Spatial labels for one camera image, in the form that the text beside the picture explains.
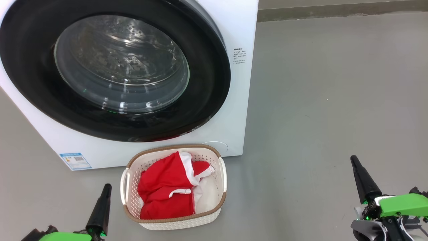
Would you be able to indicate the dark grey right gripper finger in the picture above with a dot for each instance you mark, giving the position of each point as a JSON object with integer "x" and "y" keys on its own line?
{"x": 366, "y": 187}

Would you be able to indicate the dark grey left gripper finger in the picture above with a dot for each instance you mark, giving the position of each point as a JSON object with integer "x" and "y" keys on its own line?
{"x": 100, "y": 214}

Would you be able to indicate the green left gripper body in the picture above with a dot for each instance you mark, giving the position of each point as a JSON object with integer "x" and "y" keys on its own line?
{"x": 67, "y": 237}

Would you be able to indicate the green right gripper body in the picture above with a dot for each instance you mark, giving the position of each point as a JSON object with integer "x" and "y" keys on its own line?
{"x": 401, "y": 204}

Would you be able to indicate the red and white garment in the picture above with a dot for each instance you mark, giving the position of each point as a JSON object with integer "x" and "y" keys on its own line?
{"x": 164, "y": 190}

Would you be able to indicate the black-rimmed glass washer door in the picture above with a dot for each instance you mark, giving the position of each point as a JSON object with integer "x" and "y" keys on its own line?
{"x": 30, "y": 67}

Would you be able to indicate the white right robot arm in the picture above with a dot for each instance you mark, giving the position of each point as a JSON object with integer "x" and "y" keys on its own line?
{"x": 364, "y": 231}

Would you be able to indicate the cream basket with brown rim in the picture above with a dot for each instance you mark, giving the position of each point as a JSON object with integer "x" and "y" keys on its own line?
{"x": 174, "y": 222}

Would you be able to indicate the white front-load washing machine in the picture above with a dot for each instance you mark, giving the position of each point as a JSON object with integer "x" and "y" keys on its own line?
{"x": 230, "y": 26}

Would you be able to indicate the blue energy label sticker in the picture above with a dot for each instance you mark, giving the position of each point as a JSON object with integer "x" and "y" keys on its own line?
{"x": 75, "y": 161}

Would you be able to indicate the round white filter cover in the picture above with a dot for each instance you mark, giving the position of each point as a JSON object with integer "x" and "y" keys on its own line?
{"x": 219, "y": 147}

